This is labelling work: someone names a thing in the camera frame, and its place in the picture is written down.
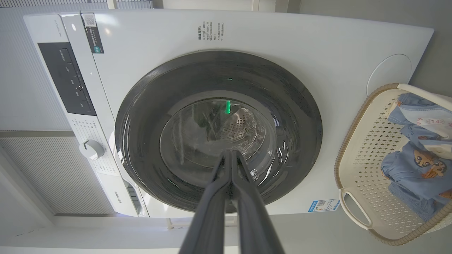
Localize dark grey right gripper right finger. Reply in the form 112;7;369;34
232;150;285;254

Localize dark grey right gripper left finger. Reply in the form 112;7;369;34
178;150;232;254

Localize round glass washer door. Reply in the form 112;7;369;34
115;50;323;214

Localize blue garment with cartoon characters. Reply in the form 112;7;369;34
381;141;452;222

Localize white plastic control knob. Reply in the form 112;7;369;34
79;139;105;161

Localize white front-load washing machine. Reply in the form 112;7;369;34
23;9;434;218

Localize blue energy label sticker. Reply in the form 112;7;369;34
308;199;340;213

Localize cream perforated laundry basket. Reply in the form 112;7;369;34
334;83;452;246

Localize black QR code sticker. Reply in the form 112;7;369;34
81;13;105;54

